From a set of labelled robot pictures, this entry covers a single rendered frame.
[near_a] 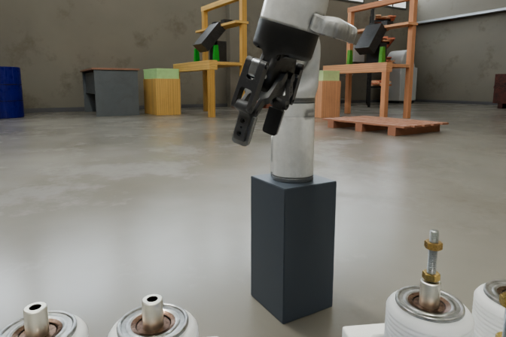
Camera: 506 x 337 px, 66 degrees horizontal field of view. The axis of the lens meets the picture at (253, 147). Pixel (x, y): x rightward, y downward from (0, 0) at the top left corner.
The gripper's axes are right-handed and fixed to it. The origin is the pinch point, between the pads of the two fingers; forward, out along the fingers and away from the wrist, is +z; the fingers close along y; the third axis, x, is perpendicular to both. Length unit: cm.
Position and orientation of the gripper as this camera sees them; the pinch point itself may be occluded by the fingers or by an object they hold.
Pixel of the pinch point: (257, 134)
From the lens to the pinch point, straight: 51.5
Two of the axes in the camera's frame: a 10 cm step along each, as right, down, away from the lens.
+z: -2.7, 9.1, 3.0
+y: -4.3, 1.7, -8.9
